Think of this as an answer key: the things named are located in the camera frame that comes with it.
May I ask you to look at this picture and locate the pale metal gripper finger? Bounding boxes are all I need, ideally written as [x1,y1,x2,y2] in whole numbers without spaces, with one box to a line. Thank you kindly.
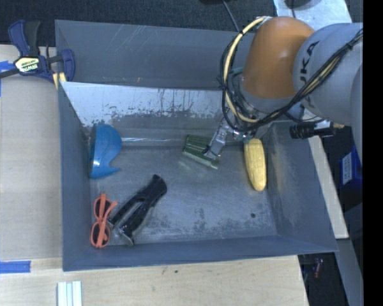
[206,136,221,156]
[214,138,227,159]

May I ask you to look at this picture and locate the green ribbed flat block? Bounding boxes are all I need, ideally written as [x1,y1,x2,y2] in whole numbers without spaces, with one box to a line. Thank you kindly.
[181,134,222,170]

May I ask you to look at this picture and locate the yellow corn cob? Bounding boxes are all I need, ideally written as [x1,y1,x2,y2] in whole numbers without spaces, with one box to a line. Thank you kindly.
[243,137,268,193]

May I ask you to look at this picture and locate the grey metal bin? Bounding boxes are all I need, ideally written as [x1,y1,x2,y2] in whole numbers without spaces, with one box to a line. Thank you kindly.
[54,19,340,272]

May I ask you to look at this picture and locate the black folding tool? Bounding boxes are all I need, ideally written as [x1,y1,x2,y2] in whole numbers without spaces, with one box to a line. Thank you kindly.
[109,173,168,247]

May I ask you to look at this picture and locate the blue plastic scoop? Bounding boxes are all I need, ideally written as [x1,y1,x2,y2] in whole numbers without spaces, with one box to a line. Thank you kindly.
[87,123,123,180]

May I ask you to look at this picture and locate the orange sunglasses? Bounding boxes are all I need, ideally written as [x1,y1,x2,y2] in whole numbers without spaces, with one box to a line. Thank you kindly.
[89,193,119,249]

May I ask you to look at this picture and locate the black cylinder on white bracket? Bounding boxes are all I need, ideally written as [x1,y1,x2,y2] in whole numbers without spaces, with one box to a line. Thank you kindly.
[289,120,346,140]

